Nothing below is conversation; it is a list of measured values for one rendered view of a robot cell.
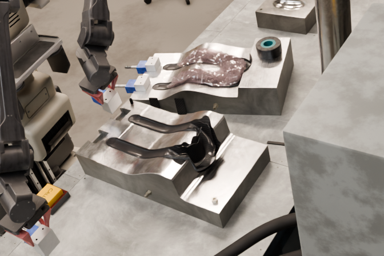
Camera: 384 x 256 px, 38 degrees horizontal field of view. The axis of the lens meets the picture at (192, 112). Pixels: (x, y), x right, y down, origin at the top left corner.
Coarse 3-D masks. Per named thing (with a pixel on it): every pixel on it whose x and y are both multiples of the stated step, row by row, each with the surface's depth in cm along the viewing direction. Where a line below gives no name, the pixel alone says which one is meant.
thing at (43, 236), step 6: (24, 228) 138; (36, 228) 135; (42, 228) 133; (48, 228) 133; (30, 234) 134; (36, 234) 132; (42, 234) 131; (48, 234) 132; (54, 234) 133; (36, 240) 131; (42, 240) 130; (48, 240) 132; (54, 240) 134; (36, 246) 131; (42, 246) 131; (48, 246) 132; (54, 246) 134; (42, 252) 131; (48, 252) 133
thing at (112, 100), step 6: (102, 90) 169; (108, 90) 167; (114, 90) 166; (108, 96) 165; (114, 96) 165; (96, 102) 169; (108, 102) 164; (114, 102) 166; (120, 102) 169; (108, 108) 166; (114, 108) 168
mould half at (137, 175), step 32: (128, 128) 166; (224, 128) 155; (96, 160) 158; (128, 160) 156; (160, 160) 146; (224, 160) 151; (256, 160) 148; (160, 192) 147; (192, 192) 144; (224, 192) 142; (224, 224) 141
